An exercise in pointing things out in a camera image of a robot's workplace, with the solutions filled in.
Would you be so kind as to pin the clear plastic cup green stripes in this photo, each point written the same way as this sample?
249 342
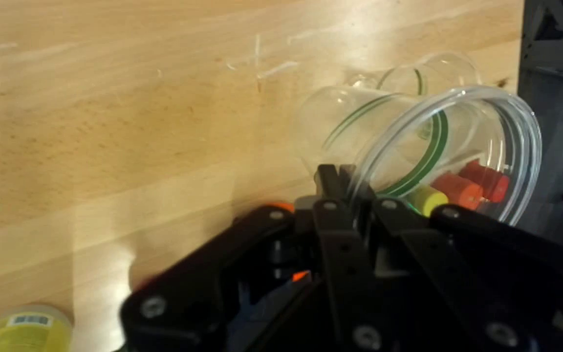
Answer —
450 68
359 127

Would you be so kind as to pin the dark metal rack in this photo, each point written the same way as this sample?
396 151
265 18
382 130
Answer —
560 98

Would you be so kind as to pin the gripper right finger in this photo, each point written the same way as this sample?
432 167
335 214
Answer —
482 274

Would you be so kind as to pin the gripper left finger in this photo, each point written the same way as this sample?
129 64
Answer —
198 288

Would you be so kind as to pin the red marker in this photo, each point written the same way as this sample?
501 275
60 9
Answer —
487 178

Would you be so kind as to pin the yellow marker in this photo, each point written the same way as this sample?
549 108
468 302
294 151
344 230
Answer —
428 199

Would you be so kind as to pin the orange marker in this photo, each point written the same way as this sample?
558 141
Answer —
460 188

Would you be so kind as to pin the yellow-green labelled container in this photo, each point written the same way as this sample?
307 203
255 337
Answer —
27 332

